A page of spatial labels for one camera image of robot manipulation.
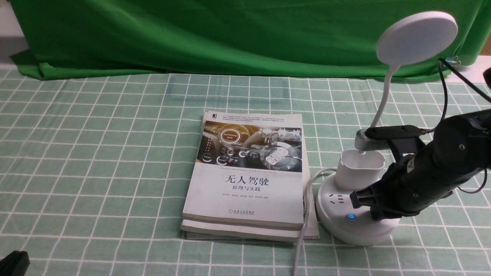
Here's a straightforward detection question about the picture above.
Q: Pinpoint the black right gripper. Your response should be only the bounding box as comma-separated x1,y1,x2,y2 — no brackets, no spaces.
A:
349,138,466,220

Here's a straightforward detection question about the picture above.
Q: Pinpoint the white desk lamp with sockets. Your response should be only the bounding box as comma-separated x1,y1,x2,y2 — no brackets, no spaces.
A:
316,11,458,246

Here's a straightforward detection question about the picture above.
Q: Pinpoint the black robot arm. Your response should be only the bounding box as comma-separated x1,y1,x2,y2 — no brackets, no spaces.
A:
349,110,490,220

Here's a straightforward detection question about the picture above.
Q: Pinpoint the top book self-driving cover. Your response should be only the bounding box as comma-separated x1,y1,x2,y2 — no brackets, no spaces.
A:
182,111,305,229

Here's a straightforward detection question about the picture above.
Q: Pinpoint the blue binder clip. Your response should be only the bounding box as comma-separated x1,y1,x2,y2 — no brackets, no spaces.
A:
442,56,461,71

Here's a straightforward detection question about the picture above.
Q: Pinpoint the green checkered tablecloth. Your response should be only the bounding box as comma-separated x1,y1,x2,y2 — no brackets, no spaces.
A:
0,69,490,276

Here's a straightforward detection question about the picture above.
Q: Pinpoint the green backdrop cloth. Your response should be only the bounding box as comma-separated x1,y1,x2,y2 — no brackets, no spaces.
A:
10,0,490,81

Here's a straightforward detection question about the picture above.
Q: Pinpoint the black object bottom left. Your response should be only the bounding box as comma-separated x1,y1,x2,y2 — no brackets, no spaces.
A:
0,250,30,276

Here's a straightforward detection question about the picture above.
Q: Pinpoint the white lamp power cable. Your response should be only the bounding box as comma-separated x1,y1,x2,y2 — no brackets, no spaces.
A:
292,167,338,276

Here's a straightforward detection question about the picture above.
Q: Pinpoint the black camera cable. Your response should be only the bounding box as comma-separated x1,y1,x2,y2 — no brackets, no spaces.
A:
420,57,491,194

